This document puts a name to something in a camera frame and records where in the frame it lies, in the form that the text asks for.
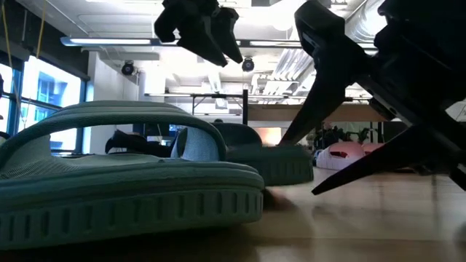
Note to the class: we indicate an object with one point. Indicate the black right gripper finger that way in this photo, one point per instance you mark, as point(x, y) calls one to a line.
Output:
point(331, 65)
point(393, 156)

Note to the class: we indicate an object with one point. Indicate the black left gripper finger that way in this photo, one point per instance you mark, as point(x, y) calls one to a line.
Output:
point(227, 29)
point(204, 40)

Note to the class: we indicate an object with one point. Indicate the green rubber slide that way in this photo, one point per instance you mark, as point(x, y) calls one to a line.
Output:
point(276, 163)
point(127, 196)

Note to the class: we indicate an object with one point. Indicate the black rubber slide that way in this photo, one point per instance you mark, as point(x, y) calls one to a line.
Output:
point(123, 143)
point(160, 149)

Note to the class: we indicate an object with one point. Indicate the black ceiling spotlight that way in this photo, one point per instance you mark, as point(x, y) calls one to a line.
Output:
point(128, 68)
point(248, 64)

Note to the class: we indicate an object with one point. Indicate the person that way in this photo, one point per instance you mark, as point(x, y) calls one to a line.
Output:
point(327, 136)

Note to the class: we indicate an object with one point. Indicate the long ceiling light bar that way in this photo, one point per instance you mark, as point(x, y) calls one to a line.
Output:
point(109, 41)

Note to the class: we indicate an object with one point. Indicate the large window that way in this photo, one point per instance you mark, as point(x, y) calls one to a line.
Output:
point(51, 91)

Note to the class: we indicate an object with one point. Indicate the wooden shelf with black frame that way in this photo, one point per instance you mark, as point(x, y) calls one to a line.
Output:
point(276, 113)

